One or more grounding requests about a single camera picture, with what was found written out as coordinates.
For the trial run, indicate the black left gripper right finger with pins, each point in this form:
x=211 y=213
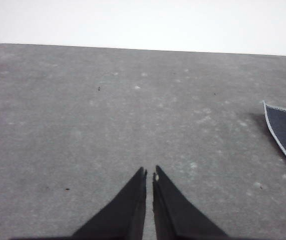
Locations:
x=175 y=215

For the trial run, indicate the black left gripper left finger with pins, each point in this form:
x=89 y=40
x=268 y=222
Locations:
x=122 y=215

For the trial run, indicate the grey table cloth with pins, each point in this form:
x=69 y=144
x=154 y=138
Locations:
x=82 y=125

